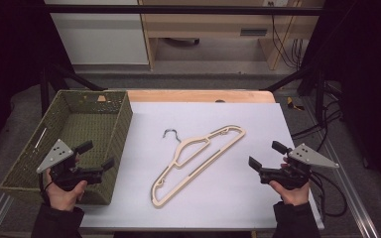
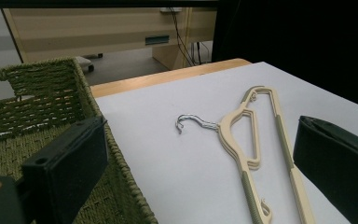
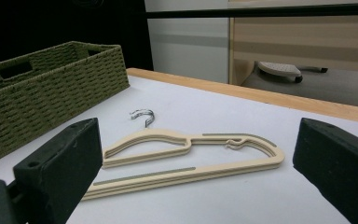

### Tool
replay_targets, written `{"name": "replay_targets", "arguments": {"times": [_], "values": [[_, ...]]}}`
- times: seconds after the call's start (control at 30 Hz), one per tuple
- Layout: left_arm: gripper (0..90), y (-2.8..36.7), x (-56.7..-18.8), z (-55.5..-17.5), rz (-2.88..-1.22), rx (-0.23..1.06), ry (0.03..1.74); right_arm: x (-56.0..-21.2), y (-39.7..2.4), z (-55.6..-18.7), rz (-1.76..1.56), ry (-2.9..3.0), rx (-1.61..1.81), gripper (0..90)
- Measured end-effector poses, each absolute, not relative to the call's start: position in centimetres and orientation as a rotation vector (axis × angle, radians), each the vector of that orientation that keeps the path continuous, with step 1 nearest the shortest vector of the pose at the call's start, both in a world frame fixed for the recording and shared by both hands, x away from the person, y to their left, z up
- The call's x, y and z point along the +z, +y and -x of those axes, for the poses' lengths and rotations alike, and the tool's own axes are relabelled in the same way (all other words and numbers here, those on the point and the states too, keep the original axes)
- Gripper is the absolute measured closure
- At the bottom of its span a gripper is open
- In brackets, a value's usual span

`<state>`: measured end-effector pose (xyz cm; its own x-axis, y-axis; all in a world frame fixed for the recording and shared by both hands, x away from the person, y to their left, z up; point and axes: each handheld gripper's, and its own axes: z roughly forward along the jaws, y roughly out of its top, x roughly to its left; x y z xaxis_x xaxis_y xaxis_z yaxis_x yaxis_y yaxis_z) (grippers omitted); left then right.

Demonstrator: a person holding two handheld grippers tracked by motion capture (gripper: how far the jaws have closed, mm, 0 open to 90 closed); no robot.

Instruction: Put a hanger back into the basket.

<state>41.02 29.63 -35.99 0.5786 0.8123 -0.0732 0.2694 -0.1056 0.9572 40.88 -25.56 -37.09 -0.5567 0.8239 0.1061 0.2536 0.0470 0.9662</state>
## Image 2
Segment black hanging cables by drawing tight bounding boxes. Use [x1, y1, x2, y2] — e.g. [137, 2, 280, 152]
[167, 7, 213, 67]

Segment white table mat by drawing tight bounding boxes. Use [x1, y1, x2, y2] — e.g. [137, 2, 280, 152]
[94, 61, 358, 224]

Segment black curtain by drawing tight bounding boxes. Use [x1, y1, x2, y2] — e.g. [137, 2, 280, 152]
[212, 0, 358, 112]

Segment beige plastic clothes hanger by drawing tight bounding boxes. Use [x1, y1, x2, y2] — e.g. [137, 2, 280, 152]
[175, 85, 316, 224]
[175, 87, 316, 224]
[175, 86, 316, 224]

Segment chair caster base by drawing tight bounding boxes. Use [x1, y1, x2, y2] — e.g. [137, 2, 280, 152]
[75, 53, 104, 74]

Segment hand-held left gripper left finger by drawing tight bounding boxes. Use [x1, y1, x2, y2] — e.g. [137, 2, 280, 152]
[21, 115, 110, 224]

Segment green woven basket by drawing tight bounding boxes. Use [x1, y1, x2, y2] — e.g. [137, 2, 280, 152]
[0, 56, 158, 224]

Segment beige wooden desk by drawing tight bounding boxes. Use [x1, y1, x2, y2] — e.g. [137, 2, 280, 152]
[2, 7, 218, 71]

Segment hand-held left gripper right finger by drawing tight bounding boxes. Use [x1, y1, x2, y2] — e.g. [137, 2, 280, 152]
[293, 115, 358, 224]

